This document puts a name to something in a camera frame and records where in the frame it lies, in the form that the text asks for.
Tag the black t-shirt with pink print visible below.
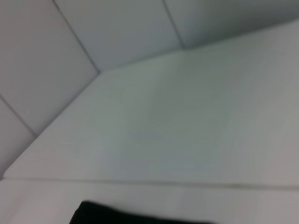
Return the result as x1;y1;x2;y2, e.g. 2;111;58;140
70;200;218;224

